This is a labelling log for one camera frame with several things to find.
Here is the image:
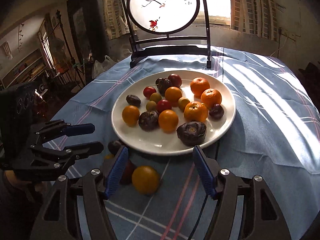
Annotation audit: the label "large orange mandarin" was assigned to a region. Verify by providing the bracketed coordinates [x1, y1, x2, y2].
[201, 88, 222, 109]

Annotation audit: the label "black cable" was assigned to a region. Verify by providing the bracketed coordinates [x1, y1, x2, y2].
[187, 194, 209, 240]

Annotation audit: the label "round bird screen stand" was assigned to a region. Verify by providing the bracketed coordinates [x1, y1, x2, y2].
[121, 0, 212, 68]

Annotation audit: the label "left checkered curtain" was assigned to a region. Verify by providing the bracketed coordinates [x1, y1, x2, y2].
[103, 0, 129, 40]

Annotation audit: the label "dark wrinkled passion fruit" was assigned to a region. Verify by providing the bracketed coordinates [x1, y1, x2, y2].
[138, 111, 159, 132]

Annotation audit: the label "checkered curtain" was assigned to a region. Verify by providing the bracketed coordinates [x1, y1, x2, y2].
[103, 0, 129, 40]
[231, 0, 278, 41]

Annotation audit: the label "white oval plate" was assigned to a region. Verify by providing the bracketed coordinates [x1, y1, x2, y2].
[111, 70, 237, 157]

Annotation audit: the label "clear plastic bags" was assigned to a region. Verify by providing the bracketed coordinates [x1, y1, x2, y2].
[92, 55, 116, 79]

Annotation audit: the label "dark framed painting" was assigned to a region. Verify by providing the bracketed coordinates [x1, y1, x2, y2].
[67, 0, 107, 64]

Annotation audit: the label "yellow orange fruit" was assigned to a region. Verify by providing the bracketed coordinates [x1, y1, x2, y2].
[132, 166, 161, 195]

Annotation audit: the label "small green yellow fruit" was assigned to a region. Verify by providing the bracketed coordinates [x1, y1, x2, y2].
[146, 101, 157, 111]

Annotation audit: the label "dark red plum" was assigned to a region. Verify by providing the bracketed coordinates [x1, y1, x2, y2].
[120, 160, 137, 185]

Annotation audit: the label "right checkered curtain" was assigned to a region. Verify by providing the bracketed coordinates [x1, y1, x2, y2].
[231, 0, 278, 41]

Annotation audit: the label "red cherry tomato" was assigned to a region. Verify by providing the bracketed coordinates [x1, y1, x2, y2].
[143, 86, 157, 99]
[156, 99, 172, 113]

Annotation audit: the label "small orange tangerine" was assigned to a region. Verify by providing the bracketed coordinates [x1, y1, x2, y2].
[158, 110, 179, 133]

